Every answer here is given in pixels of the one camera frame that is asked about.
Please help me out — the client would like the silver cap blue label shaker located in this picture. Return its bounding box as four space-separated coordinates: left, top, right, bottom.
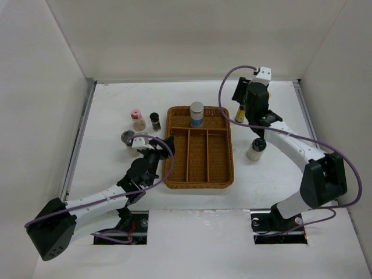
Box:
190 102 204 127

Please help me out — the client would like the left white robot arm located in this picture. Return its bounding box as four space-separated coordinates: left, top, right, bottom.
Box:
25 131 176 262

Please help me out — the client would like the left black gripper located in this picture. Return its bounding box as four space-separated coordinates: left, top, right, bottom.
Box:
140 135 173 187

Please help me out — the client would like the white black top grinder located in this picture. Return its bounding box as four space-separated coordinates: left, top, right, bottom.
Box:
246 138 267 162

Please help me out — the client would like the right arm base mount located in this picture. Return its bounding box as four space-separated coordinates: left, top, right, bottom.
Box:
251 209 307 245

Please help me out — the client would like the brown wicker divided tray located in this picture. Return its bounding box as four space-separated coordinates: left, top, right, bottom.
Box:
162 106 234 189

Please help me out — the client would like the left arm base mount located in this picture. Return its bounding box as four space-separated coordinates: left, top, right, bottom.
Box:
93 210 149 245

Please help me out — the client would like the brown cap yellow oil bottle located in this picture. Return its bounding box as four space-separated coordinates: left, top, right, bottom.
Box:
235 105 245 123

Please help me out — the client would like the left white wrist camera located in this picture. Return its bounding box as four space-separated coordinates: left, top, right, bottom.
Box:
131 135 148 150

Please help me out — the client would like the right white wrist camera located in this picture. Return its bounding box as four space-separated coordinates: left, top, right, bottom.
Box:
252 66 272 87

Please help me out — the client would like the black cap pepper bottle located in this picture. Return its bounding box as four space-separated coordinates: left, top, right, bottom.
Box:
149 112 161 132

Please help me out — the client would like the pink cap spice jar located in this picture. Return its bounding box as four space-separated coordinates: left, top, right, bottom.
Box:
131 109 146 132

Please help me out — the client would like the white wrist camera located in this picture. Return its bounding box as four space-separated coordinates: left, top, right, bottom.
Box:
131 135 148 150
252 66 272 87

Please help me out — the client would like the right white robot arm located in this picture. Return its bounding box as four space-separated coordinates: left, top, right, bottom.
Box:
232 77 347 231

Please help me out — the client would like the black lid salt grinder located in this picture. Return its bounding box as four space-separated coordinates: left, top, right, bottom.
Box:
120 130 140 158

